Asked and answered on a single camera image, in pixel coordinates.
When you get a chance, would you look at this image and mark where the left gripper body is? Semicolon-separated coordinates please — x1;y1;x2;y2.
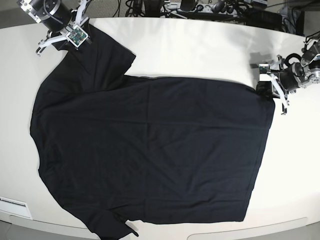
256;56;289;100

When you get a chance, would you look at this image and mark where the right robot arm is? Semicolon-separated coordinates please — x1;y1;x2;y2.
17;0;92;56

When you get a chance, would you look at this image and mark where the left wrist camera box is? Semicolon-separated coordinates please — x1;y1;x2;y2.
258;63;271;75

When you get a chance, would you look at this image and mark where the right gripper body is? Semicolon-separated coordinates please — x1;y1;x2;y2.
46;7;92;50

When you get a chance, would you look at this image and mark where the white power strip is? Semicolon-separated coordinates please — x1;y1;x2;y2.
161;1;237;17

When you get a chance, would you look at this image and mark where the black T-shirt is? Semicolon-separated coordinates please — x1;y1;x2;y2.
30;25;275;240

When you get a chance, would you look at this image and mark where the white label plate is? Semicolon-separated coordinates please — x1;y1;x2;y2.
0;196;33;220

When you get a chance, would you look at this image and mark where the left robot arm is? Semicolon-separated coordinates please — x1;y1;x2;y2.
256;32;320;115

